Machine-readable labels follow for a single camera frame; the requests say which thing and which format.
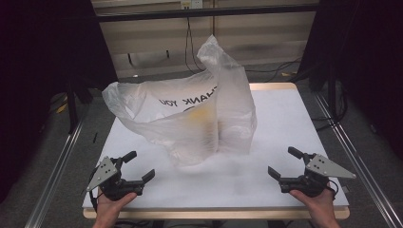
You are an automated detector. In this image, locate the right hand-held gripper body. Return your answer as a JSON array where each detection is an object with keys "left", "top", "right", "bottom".
[{"left": 278, "top": 153, "right": 357, "bottom": 198}]

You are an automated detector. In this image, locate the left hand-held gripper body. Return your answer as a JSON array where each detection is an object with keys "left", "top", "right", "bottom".
[{"left": 86, "top": 156, "right": 144, "bottom": 201}]

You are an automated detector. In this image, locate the translucent white plastic bag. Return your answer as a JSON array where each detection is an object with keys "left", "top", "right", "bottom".
[{"left": 102, "top": 34, "right": 259, "bottom": 167}]

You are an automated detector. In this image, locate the person's left hand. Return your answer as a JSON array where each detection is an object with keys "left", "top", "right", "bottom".
[{"left": 92, "top": 187, "right": 139, "bottom": 228}]

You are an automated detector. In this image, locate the person's right hand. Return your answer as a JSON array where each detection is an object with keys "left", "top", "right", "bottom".
[{"left": 288, "top": 181, "right": 342, "bottom": 228}]

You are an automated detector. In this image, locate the black metal stand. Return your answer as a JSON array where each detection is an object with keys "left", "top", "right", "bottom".
[{"left": 66, "top": 79, "right": 80, "bottom": 135}]

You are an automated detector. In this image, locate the yellow item inside bag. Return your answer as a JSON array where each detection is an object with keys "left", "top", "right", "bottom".
[{"left": 186, "top": 105, "right": 218, "bottom": 141}]

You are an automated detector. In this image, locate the black curtain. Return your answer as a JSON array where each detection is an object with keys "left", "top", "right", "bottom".
[
  {"left": 297, "top": 0, "right": 403, "bottom": 153},
  {"left": 0, "top": 0, "right": 119, "bottom": 203}
]

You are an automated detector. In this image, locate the black crossbar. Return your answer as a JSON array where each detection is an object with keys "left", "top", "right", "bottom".
[{"left": 96, "top": 4, "right": 319, "bottom": 23}]

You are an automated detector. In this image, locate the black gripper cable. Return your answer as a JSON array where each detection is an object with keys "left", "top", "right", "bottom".
[
  {"left": 81, "top": 167, "right": 106, "bottom": 213},
  {"left": 326, "top": 180, "right": 340, "bottom": 201}
]

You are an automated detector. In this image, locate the aluminium rail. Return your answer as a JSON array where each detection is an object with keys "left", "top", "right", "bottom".
[
  {"left": 313, "top": 93, "right": 403, "bottom": 228},
  {"left": 24, "top": 123, "right": 84, "bottom": 228}
]

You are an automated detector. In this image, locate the white wall socket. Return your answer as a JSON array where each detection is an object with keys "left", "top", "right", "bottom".
[{"left": 180, "top": 0, "right": 203, "bottom": 10}]

